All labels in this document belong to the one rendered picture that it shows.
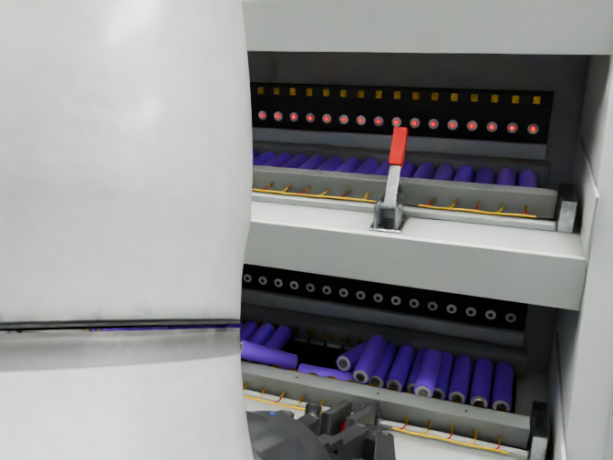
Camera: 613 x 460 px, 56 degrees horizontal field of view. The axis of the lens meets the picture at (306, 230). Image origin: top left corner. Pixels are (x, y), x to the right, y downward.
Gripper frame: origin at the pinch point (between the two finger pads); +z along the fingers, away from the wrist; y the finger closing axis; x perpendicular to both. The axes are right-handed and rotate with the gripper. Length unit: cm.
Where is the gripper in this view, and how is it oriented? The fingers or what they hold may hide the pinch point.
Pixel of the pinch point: (347, 428)
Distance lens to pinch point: 47.4
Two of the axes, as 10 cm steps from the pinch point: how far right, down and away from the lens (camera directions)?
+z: 3.1, 1.5, 9.4
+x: 1.5, -9.8, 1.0
